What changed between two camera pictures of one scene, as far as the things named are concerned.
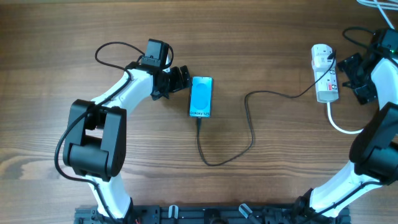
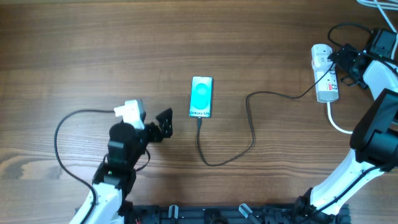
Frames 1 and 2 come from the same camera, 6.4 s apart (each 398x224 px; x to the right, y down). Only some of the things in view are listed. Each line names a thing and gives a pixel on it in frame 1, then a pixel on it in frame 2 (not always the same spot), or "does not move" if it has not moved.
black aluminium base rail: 257,214 does not move
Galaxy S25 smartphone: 201,96 does not move
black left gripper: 186,82 to 157,132
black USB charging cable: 250,116 does not move
